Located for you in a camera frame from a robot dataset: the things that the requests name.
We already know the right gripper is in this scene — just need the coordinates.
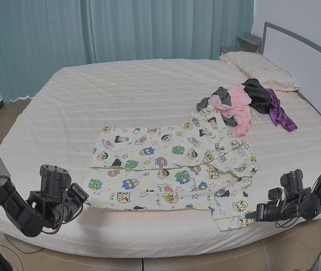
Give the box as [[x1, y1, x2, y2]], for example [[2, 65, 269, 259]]
[[256, 203, 301, 222]]

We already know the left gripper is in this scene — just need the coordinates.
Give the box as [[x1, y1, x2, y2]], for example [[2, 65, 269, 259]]
[[55, 183, 90, 223]]

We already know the white printed pyjama top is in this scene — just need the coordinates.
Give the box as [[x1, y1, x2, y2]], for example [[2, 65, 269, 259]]
[[88, 106, 258, 231]]

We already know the bed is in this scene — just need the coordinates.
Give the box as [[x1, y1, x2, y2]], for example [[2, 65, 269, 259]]
[[0, 21, 321, 260]]

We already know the purple garment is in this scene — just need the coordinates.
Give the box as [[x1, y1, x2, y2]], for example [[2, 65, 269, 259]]
[[266, 89, 298, 132]]

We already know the pink garment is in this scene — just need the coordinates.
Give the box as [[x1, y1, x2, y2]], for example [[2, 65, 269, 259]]
[[208, 84, 253, 138]]

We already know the dark grey garment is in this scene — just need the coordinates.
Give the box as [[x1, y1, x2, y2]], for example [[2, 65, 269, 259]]
[[241, 78, 272, 115]]

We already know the cream pillow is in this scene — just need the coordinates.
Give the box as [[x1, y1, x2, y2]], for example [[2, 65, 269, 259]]
[[218, 51, 301, 92]]

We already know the blue-green curtain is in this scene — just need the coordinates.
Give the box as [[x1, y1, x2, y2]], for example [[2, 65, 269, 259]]
[[0, 0, 96, 101], [88, 0, 255, 61]]

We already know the grey bedside table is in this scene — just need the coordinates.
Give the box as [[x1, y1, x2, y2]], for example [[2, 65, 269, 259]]
[[221, 31, 262, 55]]

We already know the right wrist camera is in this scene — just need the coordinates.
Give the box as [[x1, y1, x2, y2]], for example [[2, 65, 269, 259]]
[[268, 187, 284, 205]]

